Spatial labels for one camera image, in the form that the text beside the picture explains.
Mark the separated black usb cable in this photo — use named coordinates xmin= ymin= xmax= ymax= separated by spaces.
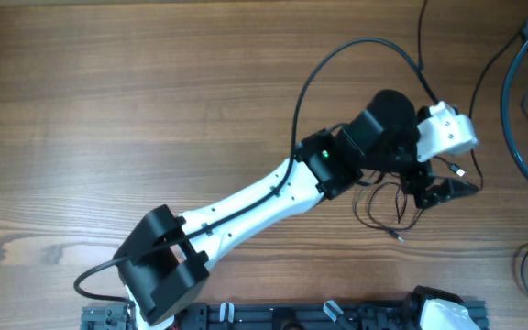
xmin=416 ymin=0 xmax=522 ymax=192

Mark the left black camera cable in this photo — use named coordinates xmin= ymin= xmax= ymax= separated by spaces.
xmin=72 ymin=37 xmax=440 ymax=306

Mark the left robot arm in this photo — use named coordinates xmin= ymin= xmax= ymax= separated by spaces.
xmin=115 ymin=90 xmax=478 ymax=329

